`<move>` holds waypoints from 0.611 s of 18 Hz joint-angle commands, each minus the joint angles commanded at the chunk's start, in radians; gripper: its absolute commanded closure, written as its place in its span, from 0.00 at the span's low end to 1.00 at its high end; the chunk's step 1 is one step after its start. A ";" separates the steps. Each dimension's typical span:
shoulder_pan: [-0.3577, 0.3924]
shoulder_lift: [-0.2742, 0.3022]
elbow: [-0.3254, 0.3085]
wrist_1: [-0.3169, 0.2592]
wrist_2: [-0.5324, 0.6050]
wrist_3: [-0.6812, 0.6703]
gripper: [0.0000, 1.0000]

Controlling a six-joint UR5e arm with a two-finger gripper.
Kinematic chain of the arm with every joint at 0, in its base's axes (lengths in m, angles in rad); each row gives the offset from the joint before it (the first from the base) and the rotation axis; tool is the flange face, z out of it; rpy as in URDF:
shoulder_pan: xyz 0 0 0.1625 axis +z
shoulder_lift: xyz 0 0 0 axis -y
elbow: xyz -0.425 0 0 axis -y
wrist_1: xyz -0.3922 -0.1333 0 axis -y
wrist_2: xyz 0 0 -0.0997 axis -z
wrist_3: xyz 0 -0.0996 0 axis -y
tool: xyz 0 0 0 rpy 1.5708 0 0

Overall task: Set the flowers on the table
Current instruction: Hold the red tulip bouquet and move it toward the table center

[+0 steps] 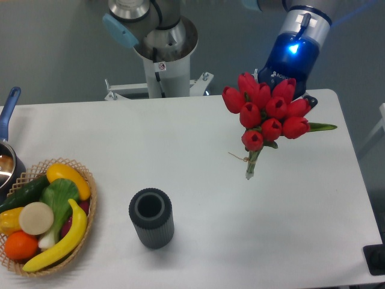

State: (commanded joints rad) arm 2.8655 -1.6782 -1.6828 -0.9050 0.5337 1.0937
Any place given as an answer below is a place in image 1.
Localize green cucumber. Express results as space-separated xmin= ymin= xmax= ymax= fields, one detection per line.
xmin=1 ymin=175 xmax=49 ymax=213

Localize red tulip bouquet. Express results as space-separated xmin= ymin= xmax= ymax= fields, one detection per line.
xmin=222 ymin=72 xmax=337 ymax=180

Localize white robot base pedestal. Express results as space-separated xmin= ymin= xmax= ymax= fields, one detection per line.
xmin=105 ymin=55 xmax=214 ymax=101

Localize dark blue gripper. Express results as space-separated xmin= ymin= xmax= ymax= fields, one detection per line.
xmin=257 ymin=33 xmax=319 ymax=108

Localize white frame at right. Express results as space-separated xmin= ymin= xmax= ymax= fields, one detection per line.
xmin=357 ymin=103 xmax=384 ymax=159

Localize yellow banana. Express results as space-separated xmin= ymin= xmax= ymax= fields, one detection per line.
xmin=22 ymin=199 xmax=87 ymax=273

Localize dark grey ribbed vase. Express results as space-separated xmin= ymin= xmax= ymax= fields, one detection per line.
xmin=128 ymin=188 xmax=174 ymax=249

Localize black device at edge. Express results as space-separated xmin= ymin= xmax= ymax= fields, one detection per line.
xmin=363 ymin=244 xmax=384 ymax=276

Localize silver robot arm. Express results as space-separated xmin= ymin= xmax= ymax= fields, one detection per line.
xmin=181 ymin=1 xmax=384 ymax=114

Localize yellow bell pepper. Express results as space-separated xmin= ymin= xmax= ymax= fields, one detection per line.
xmin=1 ymin=207 xmax=23 ymax=235

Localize beige round biscuit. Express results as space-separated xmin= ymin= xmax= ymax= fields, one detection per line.
xmin=19 ymin=202 xmax=54 ymax=235

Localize yellow squash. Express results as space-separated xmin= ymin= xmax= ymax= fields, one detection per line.
xmin=46 ymin=163 xmax=91 ymax=201

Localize orange fruit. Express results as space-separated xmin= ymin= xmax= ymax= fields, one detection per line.
xmin=4 ymin=231 xmax=38 ymax=260

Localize dark red fruit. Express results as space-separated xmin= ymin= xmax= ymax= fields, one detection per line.
xmin=60 ymin=200 xmax=90 ymax=238

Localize blue handled saucepan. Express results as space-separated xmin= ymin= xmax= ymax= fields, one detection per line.
xmin=1 ymin=87 xmax=26 ymax=203

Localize woven wicker basket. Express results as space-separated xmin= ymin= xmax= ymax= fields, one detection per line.
xmin=1 ymin=158 xmax=97 ymax=278

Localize green bok choy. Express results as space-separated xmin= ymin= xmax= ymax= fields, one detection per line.
xmin=38 ymin=178 xmax=79 ymax=250

